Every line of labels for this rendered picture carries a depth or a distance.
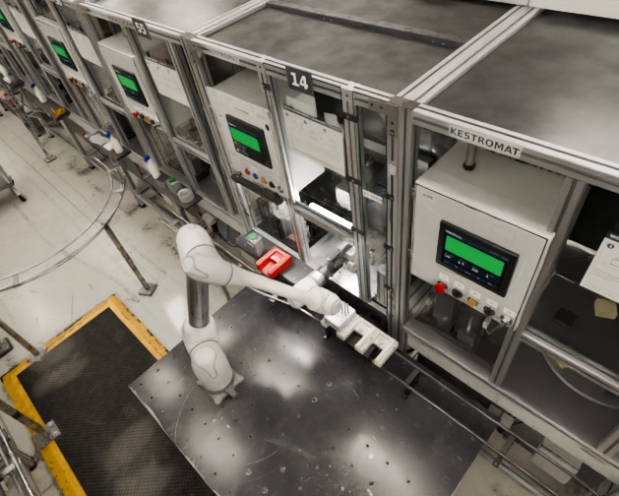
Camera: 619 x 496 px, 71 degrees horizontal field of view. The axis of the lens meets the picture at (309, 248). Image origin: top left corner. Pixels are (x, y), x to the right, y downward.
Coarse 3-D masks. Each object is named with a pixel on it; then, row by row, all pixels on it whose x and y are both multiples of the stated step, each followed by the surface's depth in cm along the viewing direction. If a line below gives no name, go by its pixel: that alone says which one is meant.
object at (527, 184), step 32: (416, 160) 134; (448, 160) 126; (480, 160) 118; (512, 160) 111; (512, 192) 117; (544, 192) 110; (608, 192) 99; (576, 224) 109; (608, 224) 103; (576, 256) 115; (608, 256) 108; (416, 288) 179; (544, 288) 130; (576, 288) 122; (608, 288) 113; (416, 320) 195; (448, 320) 177; (480, 320) 161; (544, 320) 138; (576, 320) 129; (608, 320) 120; (480, 352) 175; (576, 352) 137; (608, 352) 128
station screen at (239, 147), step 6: (228, 126) 195; (234, 126) 192; (246, 132) 187; (234, 144) 202; (240, 144) 198; (258, 144) 186; (240, 150) 201; (246, 150) 197; (252, 150) 193; (252, 156) 197; (258, 156) 194; (264, 162) 193
